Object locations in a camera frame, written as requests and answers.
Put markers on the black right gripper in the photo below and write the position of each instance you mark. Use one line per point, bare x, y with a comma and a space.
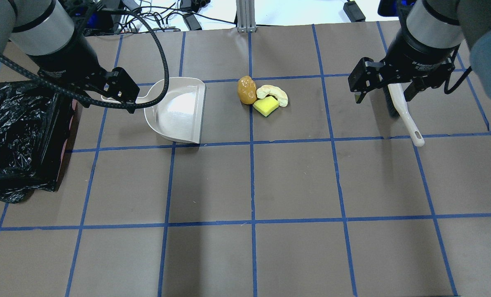
410, 50

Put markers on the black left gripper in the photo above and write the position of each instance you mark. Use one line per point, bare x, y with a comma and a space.
66, 57

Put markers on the beige hand brush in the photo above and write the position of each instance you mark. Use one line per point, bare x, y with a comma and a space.
400, 104

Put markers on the beige plastic dustpan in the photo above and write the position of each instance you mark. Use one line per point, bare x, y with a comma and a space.
178, 117

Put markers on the yellow green sponge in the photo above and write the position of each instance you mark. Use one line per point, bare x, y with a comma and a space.
266, 106

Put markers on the cream curved toy pastry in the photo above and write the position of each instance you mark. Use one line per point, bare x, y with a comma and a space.
275, 92

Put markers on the brown toy potato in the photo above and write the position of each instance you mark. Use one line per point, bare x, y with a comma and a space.
246, 90

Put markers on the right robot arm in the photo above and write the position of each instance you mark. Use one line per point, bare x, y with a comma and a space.
422, 52

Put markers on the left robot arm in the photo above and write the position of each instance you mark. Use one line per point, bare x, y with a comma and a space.
43, 30

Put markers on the bin with black bag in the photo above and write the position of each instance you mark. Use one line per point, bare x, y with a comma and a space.
34, 129

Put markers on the black power adapter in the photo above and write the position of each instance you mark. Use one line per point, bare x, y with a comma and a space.
353, 11

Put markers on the aluminium frame post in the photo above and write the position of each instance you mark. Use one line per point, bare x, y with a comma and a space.
245, 13

